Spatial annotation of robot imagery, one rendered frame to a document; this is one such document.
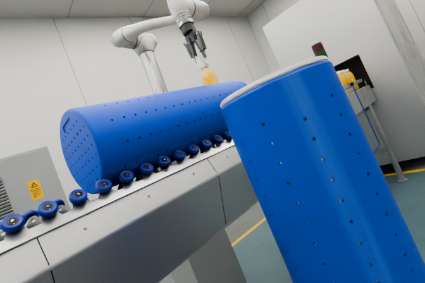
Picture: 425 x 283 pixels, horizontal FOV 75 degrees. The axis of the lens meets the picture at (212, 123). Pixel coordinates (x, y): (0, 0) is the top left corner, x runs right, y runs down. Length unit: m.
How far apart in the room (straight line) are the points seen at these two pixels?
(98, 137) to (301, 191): 0.57
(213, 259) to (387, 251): 1.20
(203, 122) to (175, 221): 0.39
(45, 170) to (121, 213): 1.67
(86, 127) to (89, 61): 3.51
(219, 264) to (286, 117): 1.31
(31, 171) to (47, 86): 1.81
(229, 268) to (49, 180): 1.48
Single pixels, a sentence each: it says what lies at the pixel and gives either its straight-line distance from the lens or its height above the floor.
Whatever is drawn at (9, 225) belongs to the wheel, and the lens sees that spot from 0.80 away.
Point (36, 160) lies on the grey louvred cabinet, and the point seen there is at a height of 1.35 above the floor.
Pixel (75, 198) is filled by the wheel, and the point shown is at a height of 0.96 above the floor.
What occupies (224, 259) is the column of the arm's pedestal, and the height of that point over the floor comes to 0.31.
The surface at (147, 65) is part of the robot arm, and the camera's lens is 1.99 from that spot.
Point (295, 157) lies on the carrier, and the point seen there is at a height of 0.86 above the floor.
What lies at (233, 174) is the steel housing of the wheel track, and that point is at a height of 0.80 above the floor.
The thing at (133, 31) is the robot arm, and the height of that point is 1.78.
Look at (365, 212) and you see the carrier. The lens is 0.62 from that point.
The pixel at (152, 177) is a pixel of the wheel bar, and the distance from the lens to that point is 0.94.
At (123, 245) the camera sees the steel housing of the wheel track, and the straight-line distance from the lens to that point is 0.86.
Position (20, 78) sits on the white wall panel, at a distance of 4.10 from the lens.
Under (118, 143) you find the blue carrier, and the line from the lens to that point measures 0.88.
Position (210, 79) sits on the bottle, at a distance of 1.44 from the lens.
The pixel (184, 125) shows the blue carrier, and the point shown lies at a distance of 1.04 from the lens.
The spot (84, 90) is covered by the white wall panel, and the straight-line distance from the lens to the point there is 4.15.
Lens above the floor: 0.95
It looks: 4 degrees up
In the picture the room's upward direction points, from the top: 23 degrees counter-clockwise
